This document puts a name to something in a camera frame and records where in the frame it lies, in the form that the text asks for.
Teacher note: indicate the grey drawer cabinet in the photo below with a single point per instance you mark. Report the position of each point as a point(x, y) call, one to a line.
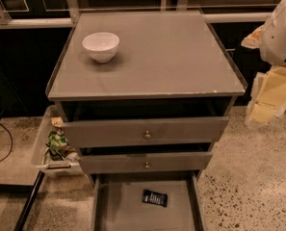
point(168, 65)

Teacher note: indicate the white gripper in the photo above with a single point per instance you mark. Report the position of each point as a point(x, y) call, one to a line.
point(279, 40)

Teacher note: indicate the dark blue rxbar wrapper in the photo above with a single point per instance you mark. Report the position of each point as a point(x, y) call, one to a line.
point(155, 198)

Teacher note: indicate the brass middle drawer knob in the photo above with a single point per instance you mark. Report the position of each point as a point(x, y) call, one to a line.
point(146, 165)

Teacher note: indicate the tan snack packet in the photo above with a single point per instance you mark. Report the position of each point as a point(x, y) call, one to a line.
point(57, 122)

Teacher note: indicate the white railing bar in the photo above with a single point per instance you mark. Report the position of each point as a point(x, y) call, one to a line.
point(67, 23)

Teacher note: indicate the middle grey drawer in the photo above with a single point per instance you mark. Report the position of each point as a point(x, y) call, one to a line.
point(135, 162)

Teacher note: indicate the green snack packet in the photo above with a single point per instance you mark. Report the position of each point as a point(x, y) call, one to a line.
point(57, 140)

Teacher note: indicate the brass top drawer knob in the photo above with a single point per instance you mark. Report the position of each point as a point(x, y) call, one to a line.
point(147, 135)

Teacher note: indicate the top grey drawer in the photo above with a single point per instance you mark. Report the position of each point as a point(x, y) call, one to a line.
point(129, 132)

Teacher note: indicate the white ceramic bowl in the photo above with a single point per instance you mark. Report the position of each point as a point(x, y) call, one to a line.
point(102, 46)

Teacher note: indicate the brass drawer knob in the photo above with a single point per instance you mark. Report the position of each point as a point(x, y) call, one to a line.
point(146, 165)
point(147, 135)

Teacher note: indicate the bottom grey open drawer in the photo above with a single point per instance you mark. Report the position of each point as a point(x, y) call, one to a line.
point(118, 206)

